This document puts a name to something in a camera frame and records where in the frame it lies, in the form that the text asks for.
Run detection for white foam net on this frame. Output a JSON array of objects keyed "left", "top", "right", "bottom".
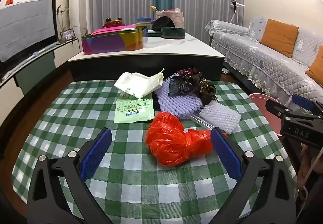
[{"left": 199, "top": 103, "right": 242, "bottom": 135}]

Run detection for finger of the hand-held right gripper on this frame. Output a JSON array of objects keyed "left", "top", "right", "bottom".
[
  {"left": 265, "top": 99, "right": 294, "bottom": 120},
  {"left": 292, "top": 94, "right": 323, "bottom": 115}
]

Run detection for sofa with grey quilted cover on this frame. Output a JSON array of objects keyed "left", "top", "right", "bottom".
[{"left": 205, "top": 17, "right": 323, "bottom": 111}]

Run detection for white floor stand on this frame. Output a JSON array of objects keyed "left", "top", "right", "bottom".
[{"left": 230, "top": 0, "right": 245, "bottom": 24}]

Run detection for photo frame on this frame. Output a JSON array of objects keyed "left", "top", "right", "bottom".
[{"left": 60, "top": 28, "right": 76, "bottom": 40}]

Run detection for red plastic bag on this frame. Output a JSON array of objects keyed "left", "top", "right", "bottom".
[{"left": 145, "top": 112, "right": 228, "bottom": 166}]

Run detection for person's right hand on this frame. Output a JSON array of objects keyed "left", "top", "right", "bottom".
[{"left": 298, "top": 143, "right": 323, "bottom": 190}]

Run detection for orange cushion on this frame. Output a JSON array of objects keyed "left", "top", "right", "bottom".
[
  {"left": 305, "top": 46, "right": 323, "bottom": 87},
  {"left": 260, "top": 19, "right": 299, "bottom": 58}
]

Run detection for television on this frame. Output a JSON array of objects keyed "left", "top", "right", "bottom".
[{"left": 0, "top": 0, "right": 57, "bottom": 63}]

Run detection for bamboo plant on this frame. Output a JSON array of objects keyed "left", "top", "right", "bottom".
[{"left": 56, "top": 4, "right": 70, "bottom": 33}]

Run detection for dark green round tin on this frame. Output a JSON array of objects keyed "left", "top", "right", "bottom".
[{"left": 161, "top": 27, "right": 186, "bottom": 39}]

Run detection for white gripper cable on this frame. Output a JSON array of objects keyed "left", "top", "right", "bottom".
[{"left": 301, "top": 148, "right": 323, "bottom": 214}]

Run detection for stack of coloured bowls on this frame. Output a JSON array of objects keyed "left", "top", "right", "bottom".
[{"left": 135, "top": 17, "right": 152, "bottom": 30}]

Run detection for maroon patterned packet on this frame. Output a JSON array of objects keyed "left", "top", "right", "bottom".
[{"left": 177, "top": 68, "right": 197, "bottom": 77}]

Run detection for pink paper card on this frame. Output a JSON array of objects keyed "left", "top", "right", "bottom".
[{"left": 91, "top": 26, "right": 137, "bottom": 35}]

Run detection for purple foam net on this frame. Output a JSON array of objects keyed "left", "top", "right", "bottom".
[{"left": 154, "top": 73, "right": 205, "bottom": 117}]

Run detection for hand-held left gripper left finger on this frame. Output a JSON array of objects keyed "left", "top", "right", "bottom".
[{"left": 26, "top": 128, "right": 113, "bottom": 224}]

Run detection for pink quilted bag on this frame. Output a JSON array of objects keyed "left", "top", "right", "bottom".
[{"left": 155, "top": 8, "right": 185, "bottom": 30}]

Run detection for clear plastic tubes wrapper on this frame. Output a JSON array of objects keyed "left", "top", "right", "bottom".
[{"left": 189, "top": 110, "right": 215, "bottom": 130}]

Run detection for brown floral cloth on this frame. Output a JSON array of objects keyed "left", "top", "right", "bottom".
[{"left": 193, "top": 73, "right": 219, "bottom": 105}]

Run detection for pink plastic bin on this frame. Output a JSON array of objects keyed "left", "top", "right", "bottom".
[{"left": 249, "top": 93, "right": 288, "bottom": 136}]

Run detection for television stand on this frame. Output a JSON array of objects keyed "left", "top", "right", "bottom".
[{"left": 0, "top": 37, "right": 81, "bottom": 126}]

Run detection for colourful tin box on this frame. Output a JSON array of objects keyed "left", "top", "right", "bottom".
[{"left": 81, "top": 26, "right": 148, "bottom": 55}]

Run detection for green printed packet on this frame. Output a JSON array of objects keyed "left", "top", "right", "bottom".
[{"left": 113, "top": 91, "right": 155, "bottom": 124}]

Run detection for green checked tablecloth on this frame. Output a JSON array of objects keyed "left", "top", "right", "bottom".
[{"left": 11, "top": 79, "right": 298, "bottom": 224}]

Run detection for white top coffee table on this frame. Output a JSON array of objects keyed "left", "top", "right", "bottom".
[{"left": 68, "top": 32, "right": 226, "bottom": 82}]

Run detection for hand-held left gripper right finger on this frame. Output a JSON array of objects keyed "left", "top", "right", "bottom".
[{"left": 210, "top": 127, "right": 297, "bottom": 224}]

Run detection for black plastic bag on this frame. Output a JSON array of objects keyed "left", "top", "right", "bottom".
[{"left": 168, "top": 75, "right": 200, "bottom": 97}]

